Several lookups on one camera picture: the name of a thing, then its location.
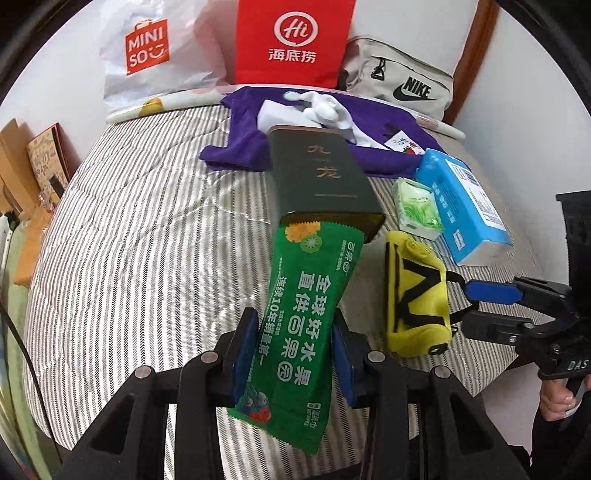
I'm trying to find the blue tissue pack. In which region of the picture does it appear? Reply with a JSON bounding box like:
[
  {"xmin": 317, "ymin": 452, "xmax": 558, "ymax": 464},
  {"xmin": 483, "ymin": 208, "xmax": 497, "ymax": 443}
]
[{"xmin": 415, "ymin": 148, "xmax": 513, "ymax": 267}]

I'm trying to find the yellow pouch with black straps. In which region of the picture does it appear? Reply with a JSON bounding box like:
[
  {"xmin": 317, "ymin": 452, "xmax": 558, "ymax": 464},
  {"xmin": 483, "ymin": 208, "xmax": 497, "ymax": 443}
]
[{"xmin": 385, "ymin": 231, "xmax": 479, "ymax": 358}]

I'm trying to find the green fruit snack packet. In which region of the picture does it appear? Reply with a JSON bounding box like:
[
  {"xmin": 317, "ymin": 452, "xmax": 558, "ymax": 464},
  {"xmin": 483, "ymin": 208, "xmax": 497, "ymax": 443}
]
[{"xmin": 229, "ymin": 222, "xmax": 365, "ymax": 454}]

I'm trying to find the small green tissue pack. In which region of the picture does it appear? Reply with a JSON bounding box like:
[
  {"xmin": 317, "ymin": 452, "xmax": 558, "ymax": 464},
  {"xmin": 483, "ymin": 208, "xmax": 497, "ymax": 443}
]
[{"xmin": 393, "ymin": 178, "xmax": 444, "ymax": 241}]

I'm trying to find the fruit print wet wipe sachet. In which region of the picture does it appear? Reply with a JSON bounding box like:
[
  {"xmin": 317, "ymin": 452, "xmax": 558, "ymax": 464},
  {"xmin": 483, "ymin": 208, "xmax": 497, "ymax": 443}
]
[{"xmin": 385, "ymin": 130, "xmax": 425, "ymax": 155}]

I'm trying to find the white glove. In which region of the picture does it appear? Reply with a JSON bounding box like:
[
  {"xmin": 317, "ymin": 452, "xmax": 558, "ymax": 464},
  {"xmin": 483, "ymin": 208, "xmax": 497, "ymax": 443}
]
[{"xmin": 301, "ymin": 91, "xmax": 387, "ymax": 150}]

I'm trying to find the white drawstring pouch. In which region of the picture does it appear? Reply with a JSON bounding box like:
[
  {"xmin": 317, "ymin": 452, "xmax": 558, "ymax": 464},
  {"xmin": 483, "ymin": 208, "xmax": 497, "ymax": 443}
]
[{"xmin": 256, "ymin": 99, "xmax": 322, "ymax": 134}]

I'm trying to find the small white cloth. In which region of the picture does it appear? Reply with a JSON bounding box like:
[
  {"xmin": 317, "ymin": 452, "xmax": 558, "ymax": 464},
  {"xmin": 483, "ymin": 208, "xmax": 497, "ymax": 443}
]
[{"xmin": 283, "ymin": 91, "xmax": 324, "ymax": 108}]

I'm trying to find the person's right hand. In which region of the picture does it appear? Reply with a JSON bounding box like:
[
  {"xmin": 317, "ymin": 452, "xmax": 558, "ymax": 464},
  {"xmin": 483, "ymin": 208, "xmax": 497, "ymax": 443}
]
[{"xmin": 539, "ymin": 379, "xmax": 576, "ymax": 422}]

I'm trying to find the striped quilted bed cover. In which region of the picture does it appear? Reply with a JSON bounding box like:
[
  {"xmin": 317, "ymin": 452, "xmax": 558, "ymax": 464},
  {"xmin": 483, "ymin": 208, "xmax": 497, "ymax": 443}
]
[{"xmin": 23, "ymin": 105, "xmax": 543, "ymax": 479}]

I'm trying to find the dark green tea tin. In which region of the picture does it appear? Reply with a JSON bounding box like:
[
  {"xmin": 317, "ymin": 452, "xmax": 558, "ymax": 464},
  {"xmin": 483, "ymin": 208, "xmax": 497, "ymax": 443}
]
[{"xmin": 267, "ymin": 125, "xmax": 386, "ymax": 243}]

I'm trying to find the purple fleece towel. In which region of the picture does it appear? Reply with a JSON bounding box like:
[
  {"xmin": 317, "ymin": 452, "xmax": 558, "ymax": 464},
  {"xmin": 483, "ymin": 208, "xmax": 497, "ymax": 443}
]
[{"xmin": 199, "ymin": 86, "xmax": 443, "ymax": 179}]

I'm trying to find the beige Nike waist bag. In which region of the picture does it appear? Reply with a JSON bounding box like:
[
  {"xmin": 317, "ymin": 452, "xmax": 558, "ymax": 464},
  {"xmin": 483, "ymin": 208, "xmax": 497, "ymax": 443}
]
[{"xmin": 342, "ymin": 37, "xmax": 454, "ymax": 121}]

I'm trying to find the patterned brown book box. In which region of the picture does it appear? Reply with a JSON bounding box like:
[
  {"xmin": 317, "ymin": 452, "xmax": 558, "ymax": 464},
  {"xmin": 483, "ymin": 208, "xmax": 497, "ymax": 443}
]
[{"xmin": 26, "ymin": 123, "xmax": 75, "ymax": 200}]

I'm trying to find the wooden chair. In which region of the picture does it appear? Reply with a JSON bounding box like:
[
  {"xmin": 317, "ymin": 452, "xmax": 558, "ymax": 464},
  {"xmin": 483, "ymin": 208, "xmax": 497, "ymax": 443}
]
[{"xmin": 1, "ymin": 119, "xmax": 52, "ymax": 288}]

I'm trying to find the red Haidilao paper bag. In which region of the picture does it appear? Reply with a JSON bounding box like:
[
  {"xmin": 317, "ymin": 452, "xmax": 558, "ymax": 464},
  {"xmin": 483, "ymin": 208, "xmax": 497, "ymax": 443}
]
[{"xmin": 235, "ymin": 0, "xmax": 356, "ymax": 88}]

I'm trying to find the white Miniso plastic bag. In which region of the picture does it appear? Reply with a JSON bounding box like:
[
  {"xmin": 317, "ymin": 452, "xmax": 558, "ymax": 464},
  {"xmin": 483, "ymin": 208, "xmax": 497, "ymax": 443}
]
[{"xmin": 99, "ymin": 0, "xmax": 226, "ymax": 113}]

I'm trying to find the black cable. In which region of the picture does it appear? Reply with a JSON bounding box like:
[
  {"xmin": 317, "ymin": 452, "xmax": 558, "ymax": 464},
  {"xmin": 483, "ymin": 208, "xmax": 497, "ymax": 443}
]
[{"xmin": 0, "ymin": 299, "xmax": 63, "ymax": 462}]

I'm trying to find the brown wooden door frame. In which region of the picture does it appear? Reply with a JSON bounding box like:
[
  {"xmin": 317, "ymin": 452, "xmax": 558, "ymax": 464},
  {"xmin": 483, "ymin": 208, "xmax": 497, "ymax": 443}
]
[{"xmin": 444, "ymin": 0, "xmax": 500, "ymax": 124}]

